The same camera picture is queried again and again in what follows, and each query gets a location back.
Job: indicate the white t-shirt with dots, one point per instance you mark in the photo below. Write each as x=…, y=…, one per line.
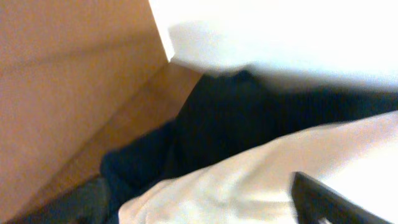
x=356, y=159

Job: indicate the folded navy garment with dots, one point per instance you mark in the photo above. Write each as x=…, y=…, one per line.
x=132, y=169

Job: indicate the folded black garment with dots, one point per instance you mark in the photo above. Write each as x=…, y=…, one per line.
x=227, y=115

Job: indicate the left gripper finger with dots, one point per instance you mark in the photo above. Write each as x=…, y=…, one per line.
x=315, y=202

